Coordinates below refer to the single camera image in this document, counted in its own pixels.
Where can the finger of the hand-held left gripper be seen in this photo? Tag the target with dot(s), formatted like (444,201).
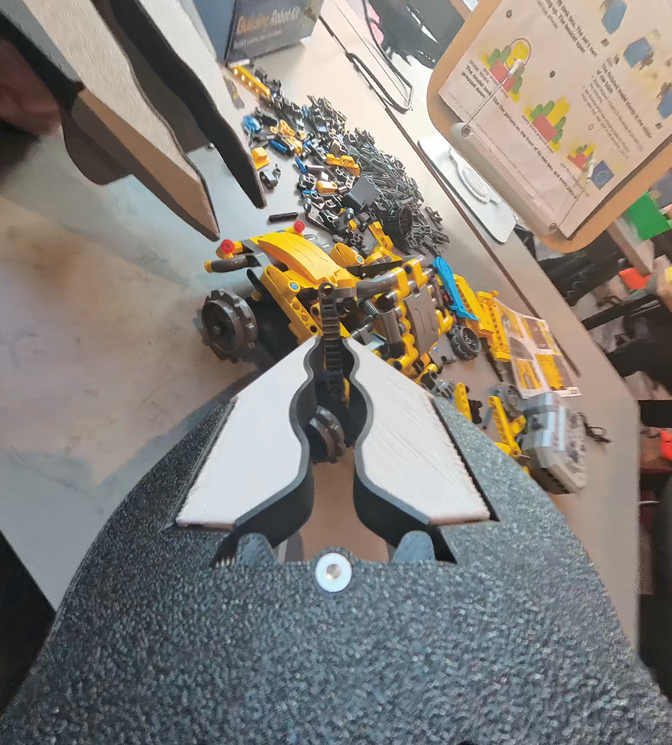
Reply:
(138,116)
(214,128)

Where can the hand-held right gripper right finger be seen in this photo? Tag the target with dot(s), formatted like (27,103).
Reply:
(417,460)

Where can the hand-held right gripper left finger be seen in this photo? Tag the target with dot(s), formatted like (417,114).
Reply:
(243,460)

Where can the grey toothed rack piece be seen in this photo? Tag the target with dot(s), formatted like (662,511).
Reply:
(331,326)

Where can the yellow toy brick vehicle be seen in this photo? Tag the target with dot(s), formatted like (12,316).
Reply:
(301,262)

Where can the person's left hand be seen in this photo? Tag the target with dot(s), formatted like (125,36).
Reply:
(10,87)

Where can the dark blue kit box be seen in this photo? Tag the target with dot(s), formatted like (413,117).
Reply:
(266,29)

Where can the dark grey toothed wheel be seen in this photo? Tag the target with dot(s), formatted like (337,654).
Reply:
(465,342)

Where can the grey battery box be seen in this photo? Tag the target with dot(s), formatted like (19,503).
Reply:
(557,436)

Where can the pile of loose brick pieces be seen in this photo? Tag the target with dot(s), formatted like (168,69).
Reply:
(371,174)

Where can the yellow printed sticker sheet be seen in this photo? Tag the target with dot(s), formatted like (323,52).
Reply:
(539,349)

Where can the black tyre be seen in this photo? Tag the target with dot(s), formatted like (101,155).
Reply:
(399,220)

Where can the orange plastic object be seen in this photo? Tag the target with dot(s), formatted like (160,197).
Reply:
(670,445)

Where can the cluttered background table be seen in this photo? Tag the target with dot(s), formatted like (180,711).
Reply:
(662,326)

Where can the orange storage bin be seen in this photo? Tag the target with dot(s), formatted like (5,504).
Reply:
(636,278)

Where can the green storage box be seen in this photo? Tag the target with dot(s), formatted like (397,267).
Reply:
(649,216)

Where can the instruction sign board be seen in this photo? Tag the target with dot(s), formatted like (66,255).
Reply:
(574,105)

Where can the white sign base plate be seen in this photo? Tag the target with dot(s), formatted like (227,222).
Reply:
(475,186)

